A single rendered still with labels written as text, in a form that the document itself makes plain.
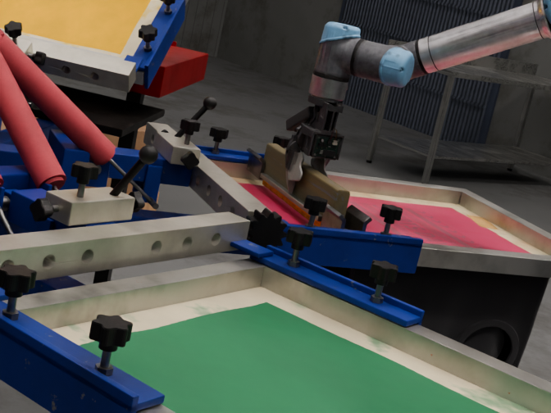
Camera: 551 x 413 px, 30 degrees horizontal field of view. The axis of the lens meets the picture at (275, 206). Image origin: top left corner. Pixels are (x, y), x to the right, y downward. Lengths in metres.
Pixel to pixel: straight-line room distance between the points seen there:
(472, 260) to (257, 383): 0.86
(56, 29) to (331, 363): 1.43
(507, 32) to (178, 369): 1.09
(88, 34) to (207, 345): 1.35
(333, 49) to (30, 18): 0.89
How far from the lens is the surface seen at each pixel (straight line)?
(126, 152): 1.99
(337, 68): 2.05
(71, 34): 2.57
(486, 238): 2.35
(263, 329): 1.46
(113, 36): 2.56
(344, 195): 1.97
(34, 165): 1.66
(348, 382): 1.34
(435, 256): 1.99
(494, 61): 9.38
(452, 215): 2.51
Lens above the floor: 1.46
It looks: 13 degrees down
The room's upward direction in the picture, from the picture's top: 12 degrees clockwise
